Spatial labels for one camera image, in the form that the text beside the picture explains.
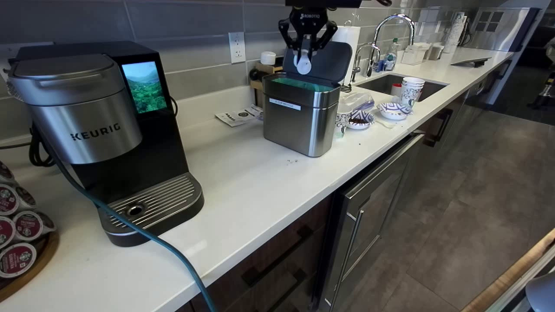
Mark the black silver Keurig coffee maker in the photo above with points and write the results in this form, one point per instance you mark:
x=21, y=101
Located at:
x=106, y=112

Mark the silver steel bin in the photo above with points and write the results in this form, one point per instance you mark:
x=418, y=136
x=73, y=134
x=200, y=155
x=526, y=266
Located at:
x=300, y=110

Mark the clear zip plastic bag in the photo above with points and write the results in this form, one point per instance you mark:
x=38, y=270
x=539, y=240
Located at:
x=354, y=101

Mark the dark cabinet drawers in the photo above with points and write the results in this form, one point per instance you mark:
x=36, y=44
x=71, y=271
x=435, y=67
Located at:
x=278, y=270

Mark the stainless dishwasher front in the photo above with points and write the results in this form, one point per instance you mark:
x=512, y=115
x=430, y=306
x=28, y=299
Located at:
x=359, y=212

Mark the white coffee pod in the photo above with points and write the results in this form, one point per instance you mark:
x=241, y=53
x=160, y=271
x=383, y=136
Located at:
x=302, y=63

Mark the coffee pod carousel rack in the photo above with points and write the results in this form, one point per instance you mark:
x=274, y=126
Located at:
x=28, y=237

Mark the patterned paper cup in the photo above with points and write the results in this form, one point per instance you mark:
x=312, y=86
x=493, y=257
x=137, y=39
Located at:
x=340, y=126

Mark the wooden condiment organizer box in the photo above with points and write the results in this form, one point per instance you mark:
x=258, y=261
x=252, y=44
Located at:
x=267, y=65

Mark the blue patterned paper plate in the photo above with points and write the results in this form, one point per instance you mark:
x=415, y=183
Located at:
x=392, y=112

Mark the sugar packets on counter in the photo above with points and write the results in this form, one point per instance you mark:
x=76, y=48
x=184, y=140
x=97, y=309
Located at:
x=238, y=119

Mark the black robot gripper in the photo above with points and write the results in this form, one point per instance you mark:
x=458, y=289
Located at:
x=307, y=25

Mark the white wall power outlet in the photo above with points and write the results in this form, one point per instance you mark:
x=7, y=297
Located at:
x=236, y=48

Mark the chrome sink faucet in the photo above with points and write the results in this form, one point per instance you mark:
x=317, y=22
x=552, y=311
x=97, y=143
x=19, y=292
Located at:
x=378, y=53

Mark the patterned plate with coffee grounds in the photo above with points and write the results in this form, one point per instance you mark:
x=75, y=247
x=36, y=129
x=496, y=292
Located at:
x=359, y=122

